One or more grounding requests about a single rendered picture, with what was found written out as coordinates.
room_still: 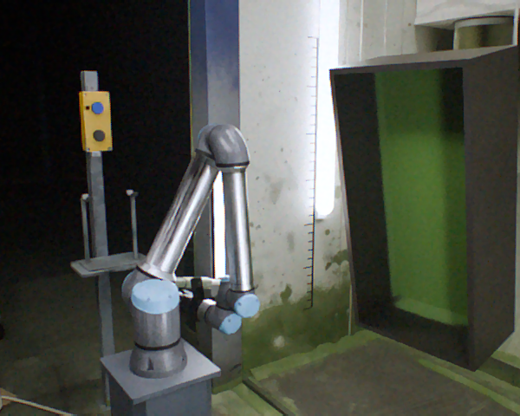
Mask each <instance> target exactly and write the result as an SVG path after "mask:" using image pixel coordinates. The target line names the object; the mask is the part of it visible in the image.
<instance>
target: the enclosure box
mask: <svg viewBox="0 0 520 416"><path fill-rule="evenodd" d="M328 78H329V87H330V95H331V105H332V113H334V123H335V138H336V147H337V156H338V165H339V173H340V182H341V199H342V207H343V217H344V224H345V234H346V242H347V251H348V259H349V268H350V276H351V286H352V294H353V304H354V320H355V325H357V326H360V327H362V328H365V329H369V330H371V331H374V332H375V333H378V334H380V335H382V336H384V337H386V338H389V339H391V340H394V341H397V342H399V343H402V344H404V345H407V346H409V347H412V348H416V349H418V350H420V351H422V352H425V353H427V354H431V355H434V356H436V357H438V358H440V359H442V360H445V361H446V362H449V363H451V364H454V365H456V366H459V367H462V368H464V369H467V370H469V371H472V372H473V373H475V372H476V371H477V370H478V369H479V368H480V367H481V366H482V365H483V363H484V362H485V361H486V360H487V359H488V358H489V357H490V356H491V355H492V354H493V353H495V352H496V351H497V350H498V349H499V348H500V347H501V346H502V344H503V343H504V341H505V340H506V339H507V338H508V337H509V336H510V335H511V334H512V333H513V332H514V323H515V313H516V256H517V142H518V106H517V86H518V45H513V46H511V45H510V46H500V47H490V48H481V49H461V50H450V51H440V52H430V53H420V54H412V53H410V55H406V54H400V55H381V56H377V58H375V57H374V58H373V59H369V60H365V61H361V62H355V63H350V64H347V65H343V66H340V67H336V68H329V69H328Z"/></svg>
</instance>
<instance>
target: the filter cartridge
mask: <svg viewBox="0 0 520 416"><path fill-rule="evenodd" d="M514 20H515V17H514V16H474V17H467V18H463V19H458V20H456V21H453V22H452V26H454V40H453V50H461V49H481V48H490V47H500V46H510V45H513V33H514Z"/></svg>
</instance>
